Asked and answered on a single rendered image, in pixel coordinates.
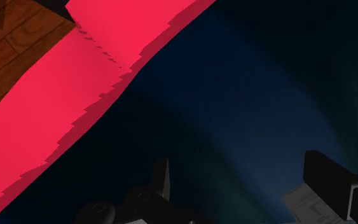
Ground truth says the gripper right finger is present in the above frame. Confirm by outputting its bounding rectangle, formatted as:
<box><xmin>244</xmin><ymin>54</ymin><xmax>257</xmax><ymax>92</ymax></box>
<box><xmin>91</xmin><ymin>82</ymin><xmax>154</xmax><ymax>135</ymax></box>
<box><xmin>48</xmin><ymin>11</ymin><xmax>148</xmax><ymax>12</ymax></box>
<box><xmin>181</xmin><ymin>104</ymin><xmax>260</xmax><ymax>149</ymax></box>
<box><xmin>282</xmin><ymin>150</ymin><xmax>358</xmax><ymax>224</ymax></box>

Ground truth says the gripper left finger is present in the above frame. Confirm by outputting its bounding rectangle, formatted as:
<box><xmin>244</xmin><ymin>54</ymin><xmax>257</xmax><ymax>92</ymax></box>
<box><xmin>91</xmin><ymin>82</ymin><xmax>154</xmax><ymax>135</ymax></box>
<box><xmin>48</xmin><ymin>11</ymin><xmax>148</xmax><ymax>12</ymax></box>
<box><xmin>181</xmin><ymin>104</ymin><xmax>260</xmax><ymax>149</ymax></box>
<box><xmin>74</xmin><ymin>158</ymin><xmax>212</xmax><ymax>224</ymax></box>

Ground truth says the red rug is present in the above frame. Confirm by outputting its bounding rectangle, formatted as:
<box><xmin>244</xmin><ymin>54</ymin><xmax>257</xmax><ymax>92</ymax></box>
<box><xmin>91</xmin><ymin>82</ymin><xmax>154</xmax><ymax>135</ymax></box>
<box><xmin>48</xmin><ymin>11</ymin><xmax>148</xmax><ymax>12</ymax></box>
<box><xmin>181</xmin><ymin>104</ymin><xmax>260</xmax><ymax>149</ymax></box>
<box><xmin>0</xmin><ymin>0</ymin><xmax>217</xmax><ymax>224</ymax></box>

